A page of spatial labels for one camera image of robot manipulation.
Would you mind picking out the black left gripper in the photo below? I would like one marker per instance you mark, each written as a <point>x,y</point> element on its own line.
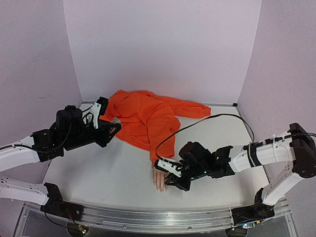
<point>106,128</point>

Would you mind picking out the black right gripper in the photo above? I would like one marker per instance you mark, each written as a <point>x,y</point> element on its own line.
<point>181,180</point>

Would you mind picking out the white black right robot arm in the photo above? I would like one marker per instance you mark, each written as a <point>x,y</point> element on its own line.
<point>296,147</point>

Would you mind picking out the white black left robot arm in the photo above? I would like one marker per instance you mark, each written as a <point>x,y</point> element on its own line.
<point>38,147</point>

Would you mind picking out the mannequin hand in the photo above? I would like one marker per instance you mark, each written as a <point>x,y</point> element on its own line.
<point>159,179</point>

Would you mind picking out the orange hoodie sweatshirt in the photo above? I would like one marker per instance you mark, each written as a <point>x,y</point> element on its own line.
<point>148,120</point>

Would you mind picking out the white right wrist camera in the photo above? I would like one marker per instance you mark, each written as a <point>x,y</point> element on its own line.
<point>169,166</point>

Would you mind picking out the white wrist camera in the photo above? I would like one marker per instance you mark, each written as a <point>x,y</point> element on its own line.
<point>97,109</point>
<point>169,166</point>

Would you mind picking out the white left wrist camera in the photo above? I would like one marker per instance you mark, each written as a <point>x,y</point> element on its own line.
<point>97,109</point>

